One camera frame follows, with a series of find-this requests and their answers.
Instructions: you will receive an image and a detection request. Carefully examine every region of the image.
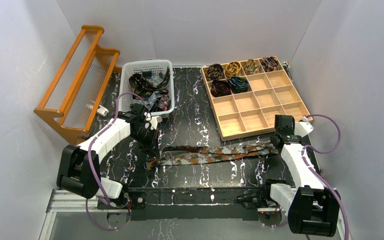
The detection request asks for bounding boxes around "wooden compartment tray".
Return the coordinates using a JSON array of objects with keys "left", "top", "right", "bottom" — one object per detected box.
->
[{"left": 201, "top": 56, "right": 310, "bottom": 141}]

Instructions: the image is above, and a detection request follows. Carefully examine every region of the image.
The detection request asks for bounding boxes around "orange grey patterned tie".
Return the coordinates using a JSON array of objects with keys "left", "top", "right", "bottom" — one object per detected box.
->
[{"left": 146, "top": 141, "right": 279, "bottom": 170}]

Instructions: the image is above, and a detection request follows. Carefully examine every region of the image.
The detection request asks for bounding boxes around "white plastic basket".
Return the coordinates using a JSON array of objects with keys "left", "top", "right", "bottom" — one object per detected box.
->
[{"left": 116, "top": 59, "right": 175, "bottom": 119}]

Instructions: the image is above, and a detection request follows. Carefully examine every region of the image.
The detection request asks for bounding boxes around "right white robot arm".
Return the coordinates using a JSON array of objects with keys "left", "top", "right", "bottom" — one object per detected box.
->
[{"left": 234, "top": 114, "right": 340, "bottom": 237}]

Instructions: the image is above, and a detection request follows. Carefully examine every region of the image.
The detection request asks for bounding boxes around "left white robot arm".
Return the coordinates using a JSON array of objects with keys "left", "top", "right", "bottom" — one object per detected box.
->
[{"left": 56, "top": 103, "right": 160, "bottom": 202}]

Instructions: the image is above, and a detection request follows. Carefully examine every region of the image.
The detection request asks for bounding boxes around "dark red purple tie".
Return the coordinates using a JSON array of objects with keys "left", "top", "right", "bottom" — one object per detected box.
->
[{"left": 156, "top": 94, "right": 171, "bottom": 112}]

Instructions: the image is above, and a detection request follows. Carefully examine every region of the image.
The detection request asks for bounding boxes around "grey blue tie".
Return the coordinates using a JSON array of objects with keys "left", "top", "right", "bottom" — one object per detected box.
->
[{"left": 144, "top": 72, "right": 167, "bottom": 112}]

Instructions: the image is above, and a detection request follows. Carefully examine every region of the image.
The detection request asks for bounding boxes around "dark camouflage tie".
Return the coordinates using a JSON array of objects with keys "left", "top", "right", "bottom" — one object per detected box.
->
[{"left": 128, "top": 67, "right": 171, "bottom": 99}]

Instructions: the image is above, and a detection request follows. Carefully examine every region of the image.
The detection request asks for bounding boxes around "small white clip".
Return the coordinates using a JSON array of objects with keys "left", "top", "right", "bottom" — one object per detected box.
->
[{"left": 96, "top": 105, "right": 109, "bottom": 117}]

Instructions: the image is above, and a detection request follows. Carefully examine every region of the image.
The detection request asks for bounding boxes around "rolled blue black tie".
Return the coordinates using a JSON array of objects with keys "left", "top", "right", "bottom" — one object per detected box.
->
[{"left": 227, "top": 76, "right": 249, "bottom": 94}]

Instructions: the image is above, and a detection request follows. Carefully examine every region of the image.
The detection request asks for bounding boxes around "rolled dark striped tie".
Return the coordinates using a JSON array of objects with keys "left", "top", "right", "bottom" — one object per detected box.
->
[{"left": 260, "top": 56, "right": 279, "bottom": 72}]

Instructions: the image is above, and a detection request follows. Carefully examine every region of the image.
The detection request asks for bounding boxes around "orange wooden rack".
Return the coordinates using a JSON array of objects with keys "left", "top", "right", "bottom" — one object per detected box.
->
[{"left": 34, "top": 25, "right": 122, "bottom": 145}]

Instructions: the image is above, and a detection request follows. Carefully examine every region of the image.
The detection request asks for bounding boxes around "rolled brown multicolour tie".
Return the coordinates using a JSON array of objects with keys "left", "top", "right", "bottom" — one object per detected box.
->
[{"left": 243, "top": 59, "right": 260, "bottom": 75}]

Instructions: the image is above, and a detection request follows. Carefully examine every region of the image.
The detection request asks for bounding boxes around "rolled dark red tie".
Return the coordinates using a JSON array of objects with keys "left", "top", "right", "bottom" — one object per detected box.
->
[{"left": 210, "top": 80, "right": 232, "bottom": 98}]

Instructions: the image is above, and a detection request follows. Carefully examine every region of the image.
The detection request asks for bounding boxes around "rolled yellow tie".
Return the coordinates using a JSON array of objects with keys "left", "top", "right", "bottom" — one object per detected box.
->
[{"left": 225, "top": 61, "right": 242, "bottom": 78}]

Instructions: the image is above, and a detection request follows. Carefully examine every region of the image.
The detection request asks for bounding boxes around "rolled dark brown tie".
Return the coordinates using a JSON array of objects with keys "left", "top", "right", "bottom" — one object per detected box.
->
[{"left": 205, "top": 63, "right": 225, "bottom": 81}]

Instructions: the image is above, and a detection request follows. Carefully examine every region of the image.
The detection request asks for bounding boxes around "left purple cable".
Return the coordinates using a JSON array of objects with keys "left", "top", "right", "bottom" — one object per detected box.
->
[{"left": 85, "top": 92, "right": 148, "bottom": 232}]

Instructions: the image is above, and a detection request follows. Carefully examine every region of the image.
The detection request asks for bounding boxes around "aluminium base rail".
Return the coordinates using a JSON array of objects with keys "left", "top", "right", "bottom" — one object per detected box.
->
[{"left": 39, "top": 187, "right": 352, "bottom": 240}]

